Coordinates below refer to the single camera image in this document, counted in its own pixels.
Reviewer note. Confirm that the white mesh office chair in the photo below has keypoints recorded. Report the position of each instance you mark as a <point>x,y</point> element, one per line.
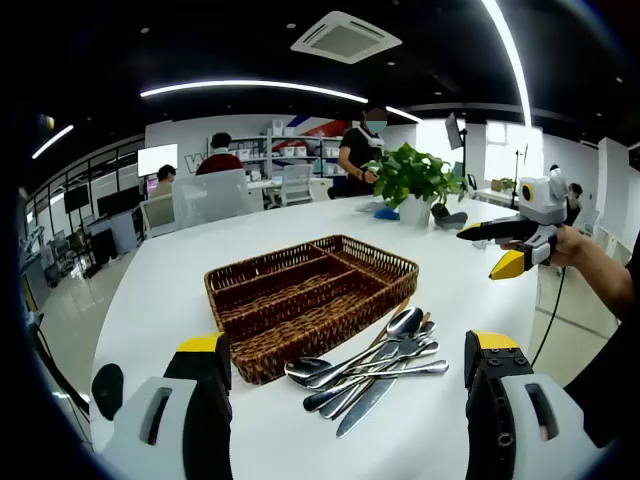
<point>296,182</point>

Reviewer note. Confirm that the person's black shirt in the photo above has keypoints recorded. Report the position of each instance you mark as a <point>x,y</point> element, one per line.
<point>610,380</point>

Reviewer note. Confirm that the green leafy plant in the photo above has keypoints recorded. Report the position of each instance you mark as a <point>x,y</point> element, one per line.
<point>415,172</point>

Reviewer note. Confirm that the white storage shelf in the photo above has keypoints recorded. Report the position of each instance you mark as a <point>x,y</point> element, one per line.
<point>300,150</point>

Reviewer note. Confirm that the person's right hand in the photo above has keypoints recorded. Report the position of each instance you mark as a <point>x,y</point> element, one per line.
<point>572,247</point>

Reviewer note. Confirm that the black rounded object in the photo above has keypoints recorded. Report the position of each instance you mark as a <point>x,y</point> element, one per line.
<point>107,392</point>

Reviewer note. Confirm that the black grey device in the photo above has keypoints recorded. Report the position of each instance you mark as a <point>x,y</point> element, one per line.
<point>450,220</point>

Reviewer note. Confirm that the white bright screen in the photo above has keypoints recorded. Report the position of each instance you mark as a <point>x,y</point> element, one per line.
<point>157,160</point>

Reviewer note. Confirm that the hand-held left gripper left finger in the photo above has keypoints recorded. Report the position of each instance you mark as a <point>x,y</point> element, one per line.
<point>200,400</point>

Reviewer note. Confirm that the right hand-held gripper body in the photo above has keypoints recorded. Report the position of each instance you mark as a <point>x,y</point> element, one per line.
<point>542,200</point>

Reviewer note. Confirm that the ceiling air conditioner unit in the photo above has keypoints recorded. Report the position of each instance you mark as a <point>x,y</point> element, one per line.
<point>345,37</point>

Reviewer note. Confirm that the small green plant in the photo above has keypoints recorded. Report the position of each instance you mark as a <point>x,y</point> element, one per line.
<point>505,184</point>

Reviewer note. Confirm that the ceiling light strip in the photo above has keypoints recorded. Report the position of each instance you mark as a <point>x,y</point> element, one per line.
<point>250,83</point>
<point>52,141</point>
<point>402,114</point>
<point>515,65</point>

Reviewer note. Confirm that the blue cloth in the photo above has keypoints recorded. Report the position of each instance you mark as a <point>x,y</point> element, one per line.
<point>386,214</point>

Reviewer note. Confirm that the large white office chair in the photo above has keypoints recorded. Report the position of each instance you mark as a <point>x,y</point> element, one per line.
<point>210,197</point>

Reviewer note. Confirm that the black monitor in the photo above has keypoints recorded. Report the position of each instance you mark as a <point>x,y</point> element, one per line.
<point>76,198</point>
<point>117,201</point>

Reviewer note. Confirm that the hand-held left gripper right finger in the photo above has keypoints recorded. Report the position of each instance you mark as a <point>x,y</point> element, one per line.
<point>490,400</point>

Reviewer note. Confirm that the brown wicker utensil storage tray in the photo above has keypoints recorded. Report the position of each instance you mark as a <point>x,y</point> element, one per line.
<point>300,300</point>

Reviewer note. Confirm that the white power adapter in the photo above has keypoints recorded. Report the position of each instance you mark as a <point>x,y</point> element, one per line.
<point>479,245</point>

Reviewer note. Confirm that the monitor on stand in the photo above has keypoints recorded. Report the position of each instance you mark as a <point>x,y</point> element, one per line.
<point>453,131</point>

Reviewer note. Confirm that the white plant pot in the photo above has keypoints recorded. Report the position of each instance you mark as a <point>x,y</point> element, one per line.
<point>415,212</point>

